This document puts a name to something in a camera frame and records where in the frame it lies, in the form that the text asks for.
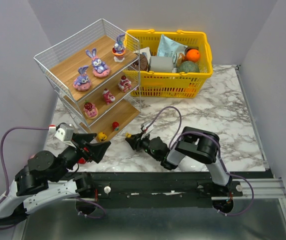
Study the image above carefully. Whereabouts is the small yellow minion toy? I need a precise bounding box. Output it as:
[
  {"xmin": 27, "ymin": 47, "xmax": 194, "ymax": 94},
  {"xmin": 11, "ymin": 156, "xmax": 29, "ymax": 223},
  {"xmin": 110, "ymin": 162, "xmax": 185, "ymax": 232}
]
[{"xmin": 125, "ymin": 133, "xmax": 132, "ymax": 138}]

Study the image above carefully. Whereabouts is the yellow duck toy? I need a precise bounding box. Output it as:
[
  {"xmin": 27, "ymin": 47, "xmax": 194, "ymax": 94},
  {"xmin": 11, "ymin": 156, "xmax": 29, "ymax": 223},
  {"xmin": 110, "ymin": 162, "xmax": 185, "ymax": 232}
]
[{"xmin": 97, "ymin": 131, "xmax": 108, "ymax": 142}]

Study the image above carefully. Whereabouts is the small red apple toy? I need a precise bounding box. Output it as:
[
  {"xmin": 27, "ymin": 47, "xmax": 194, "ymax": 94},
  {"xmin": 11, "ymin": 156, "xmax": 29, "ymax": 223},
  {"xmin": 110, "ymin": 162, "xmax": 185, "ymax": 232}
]
[{"xmin": 112, "ymin": 121, "xmax": 120, "ymax": 131}]

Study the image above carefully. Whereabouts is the pink strawberry donut toy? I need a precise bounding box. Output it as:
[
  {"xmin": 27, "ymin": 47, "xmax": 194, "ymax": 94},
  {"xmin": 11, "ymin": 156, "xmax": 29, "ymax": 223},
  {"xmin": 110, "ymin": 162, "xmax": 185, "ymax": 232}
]
[{"xmin": 83, "ymin": 101, "xmax": 99, "ymax": 120}]

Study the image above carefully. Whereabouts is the red bear toy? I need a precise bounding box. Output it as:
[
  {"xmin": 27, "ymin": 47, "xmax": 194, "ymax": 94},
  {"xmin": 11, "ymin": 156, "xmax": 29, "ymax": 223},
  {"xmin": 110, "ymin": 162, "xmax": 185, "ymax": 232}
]
[{"xmin": 102, "ymin": 88, "xmax": 116, "ymax": 105}]

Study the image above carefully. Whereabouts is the purple pink donut toy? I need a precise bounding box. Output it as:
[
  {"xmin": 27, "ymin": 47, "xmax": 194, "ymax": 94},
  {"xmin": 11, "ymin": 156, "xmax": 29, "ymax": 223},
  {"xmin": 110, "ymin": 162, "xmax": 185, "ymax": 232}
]
[{"xmin": 73, "ymin": 65, "xmax": 92, "ymax": 92}]

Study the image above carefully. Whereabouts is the red strawberry cake toy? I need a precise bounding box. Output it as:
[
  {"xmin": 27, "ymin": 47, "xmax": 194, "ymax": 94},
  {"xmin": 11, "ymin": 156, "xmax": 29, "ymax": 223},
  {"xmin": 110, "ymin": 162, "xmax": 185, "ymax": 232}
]
[{"xmin": 118, "ymin": 75, "xmax": 132, "ymax": 93}]

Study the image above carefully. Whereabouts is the purple bunny donut toy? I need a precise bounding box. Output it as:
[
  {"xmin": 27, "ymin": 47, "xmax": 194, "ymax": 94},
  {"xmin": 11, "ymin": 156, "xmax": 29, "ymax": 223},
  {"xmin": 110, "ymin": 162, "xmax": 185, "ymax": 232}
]
[{"xmin": 85, "ymin": 48, "xmax": 111, "ymax": 79}]

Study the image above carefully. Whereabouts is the purple bunny sundae toy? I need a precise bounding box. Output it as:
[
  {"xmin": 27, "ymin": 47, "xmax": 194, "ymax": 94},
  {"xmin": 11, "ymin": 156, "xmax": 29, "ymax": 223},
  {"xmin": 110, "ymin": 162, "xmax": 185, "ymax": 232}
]
[{"xmin": 112, "ymin": 33, "xmax": 126, "ymax": 63}]

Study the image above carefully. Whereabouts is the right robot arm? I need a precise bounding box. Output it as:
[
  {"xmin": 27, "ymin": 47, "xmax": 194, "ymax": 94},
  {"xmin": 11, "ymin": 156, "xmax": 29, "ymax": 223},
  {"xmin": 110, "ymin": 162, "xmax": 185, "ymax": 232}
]
[{"xmin": 125, "ymin": 126, "xmax": 232, "ymax": 194}]

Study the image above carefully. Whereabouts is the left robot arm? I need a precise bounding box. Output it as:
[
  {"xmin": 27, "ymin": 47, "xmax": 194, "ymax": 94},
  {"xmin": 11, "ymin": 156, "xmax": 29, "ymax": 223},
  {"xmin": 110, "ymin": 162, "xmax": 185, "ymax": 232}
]
[{"xmin": 0, "ymin": 133, "xmax": 111, "ymax": 230}]

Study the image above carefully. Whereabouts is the red bell pepper toy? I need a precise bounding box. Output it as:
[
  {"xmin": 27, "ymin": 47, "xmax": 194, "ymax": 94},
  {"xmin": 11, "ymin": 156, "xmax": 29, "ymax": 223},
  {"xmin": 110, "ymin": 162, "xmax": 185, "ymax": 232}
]
[{"xmin": 78, "ymin": 158, "xmax": 86, "ymax": 165}]

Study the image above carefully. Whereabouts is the white bottle black cap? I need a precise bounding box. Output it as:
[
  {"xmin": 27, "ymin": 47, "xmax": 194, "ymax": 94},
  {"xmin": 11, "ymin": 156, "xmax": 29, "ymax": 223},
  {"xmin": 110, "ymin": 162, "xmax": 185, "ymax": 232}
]
[{"xmin": 56, "ymin": 122, "xmax": 70, "ymax": 130}]

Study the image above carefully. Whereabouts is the brown round container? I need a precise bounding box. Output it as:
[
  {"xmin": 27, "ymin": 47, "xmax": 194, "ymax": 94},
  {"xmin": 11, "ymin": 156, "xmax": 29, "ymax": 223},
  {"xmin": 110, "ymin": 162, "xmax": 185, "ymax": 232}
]
[{"xmin": 127, "ymin": 53, "xmax": 149, "ymax": 72}]

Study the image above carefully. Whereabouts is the grey box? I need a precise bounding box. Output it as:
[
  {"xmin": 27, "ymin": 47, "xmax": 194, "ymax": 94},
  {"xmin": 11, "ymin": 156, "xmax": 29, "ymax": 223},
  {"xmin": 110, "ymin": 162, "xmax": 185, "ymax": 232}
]
[{"xmin": 149, "ymin": 56, "xmax": 174, "ymax": 73}]

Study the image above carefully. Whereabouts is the yellow plastic basket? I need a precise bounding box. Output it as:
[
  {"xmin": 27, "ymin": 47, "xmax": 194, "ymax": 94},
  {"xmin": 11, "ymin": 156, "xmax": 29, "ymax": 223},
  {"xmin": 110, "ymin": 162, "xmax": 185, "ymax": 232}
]
[{"xmin": 125, "ymin": 29, "xmax": 213, "ymax": 98}]

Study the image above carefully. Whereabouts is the green melon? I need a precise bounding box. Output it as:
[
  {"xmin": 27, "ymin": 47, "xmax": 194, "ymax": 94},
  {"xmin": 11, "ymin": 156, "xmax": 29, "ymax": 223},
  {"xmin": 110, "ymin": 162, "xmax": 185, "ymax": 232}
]
[{"xmin": 176, "ymin": 60, "xmax": 200, "ymax": 74}]

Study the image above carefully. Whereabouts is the light blue snack bag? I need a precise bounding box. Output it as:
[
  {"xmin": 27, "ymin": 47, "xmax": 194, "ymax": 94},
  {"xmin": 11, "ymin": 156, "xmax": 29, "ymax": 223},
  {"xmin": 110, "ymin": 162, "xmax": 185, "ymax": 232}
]
[{"xmin": 156, "ymin": 34, "xmax": 188, "ymax": 65}]

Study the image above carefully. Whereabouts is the orange fruit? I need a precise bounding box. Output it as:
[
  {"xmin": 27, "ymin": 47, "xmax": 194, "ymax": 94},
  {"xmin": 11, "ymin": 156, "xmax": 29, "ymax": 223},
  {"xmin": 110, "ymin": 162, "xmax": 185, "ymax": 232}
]
[{"xmin": 186, "ymin": 49, "xmax": 201, "ymax": 63}]

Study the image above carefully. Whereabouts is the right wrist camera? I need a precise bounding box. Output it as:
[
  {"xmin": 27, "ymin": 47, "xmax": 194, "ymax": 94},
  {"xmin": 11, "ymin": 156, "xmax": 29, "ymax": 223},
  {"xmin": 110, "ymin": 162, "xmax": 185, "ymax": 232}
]
[{"xmin": 140, "ymin": 121, "xmax": 154, "ymax": 139}]

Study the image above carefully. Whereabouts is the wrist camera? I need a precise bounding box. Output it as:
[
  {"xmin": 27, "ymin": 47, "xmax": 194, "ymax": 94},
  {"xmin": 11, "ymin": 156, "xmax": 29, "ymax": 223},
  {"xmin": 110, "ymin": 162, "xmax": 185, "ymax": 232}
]
[
  {"xmin": 140, "ymin": 121, "xmax": 154, "ymax": 139},
  {"xmin": 54, "ymin": 126, "xmax": 75, "ymax": 147}
]

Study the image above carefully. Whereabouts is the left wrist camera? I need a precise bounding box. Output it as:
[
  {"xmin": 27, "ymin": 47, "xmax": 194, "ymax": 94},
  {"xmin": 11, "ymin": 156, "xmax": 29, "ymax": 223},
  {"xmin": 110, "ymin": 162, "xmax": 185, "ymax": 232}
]
[{"xmin": 54, "ymin": 126, "xmax": 75, "ymax": 147}]

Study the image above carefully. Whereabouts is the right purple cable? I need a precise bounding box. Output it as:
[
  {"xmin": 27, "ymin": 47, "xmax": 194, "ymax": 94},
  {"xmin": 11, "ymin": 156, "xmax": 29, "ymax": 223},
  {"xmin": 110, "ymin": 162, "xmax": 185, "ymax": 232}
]
[{"xmin": 145, "ymin": 105, "xmax": 255, "ymax": 217}]

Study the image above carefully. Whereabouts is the purple cable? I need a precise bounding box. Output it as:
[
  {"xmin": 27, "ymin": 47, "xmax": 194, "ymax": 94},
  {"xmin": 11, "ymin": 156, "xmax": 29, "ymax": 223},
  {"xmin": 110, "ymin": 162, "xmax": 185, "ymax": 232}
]
[
  {"xmin": 0, "ymin": 124, "xmax": 58, "ymax": 230},
  {"xmin": 145, "ymin": 105, "xmax": 255, "ymax": 217}
]

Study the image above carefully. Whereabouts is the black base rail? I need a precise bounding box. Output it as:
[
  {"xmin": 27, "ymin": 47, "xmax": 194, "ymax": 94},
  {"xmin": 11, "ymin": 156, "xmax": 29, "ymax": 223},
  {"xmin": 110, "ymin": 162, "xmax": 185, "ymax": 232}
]
[{"xmin": 57, "ymin": 169, "xmax": 244, "ymax": 209}]

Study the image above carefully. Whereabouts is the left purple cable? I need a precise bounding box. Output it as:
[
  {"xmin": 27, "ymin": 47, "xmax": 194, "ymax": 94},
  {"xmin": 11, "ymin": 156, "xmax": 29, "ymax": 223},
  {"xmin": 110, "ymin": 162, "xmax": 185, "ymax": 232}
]
[{"xmin": 0, "ymin": 124, "xmax": 58, "ymax": 230}]

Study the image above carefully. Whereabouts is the white wire wooden shelf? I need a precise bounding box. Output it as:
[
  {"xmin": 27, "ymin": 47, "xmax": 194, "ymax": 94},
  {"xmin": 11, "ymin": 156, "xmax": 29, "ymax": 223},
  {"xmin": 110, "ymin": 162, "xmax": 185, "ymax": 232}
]
[{"xmin": 34, "ymin": 18, "xmax": 141, "ymax": 141}]

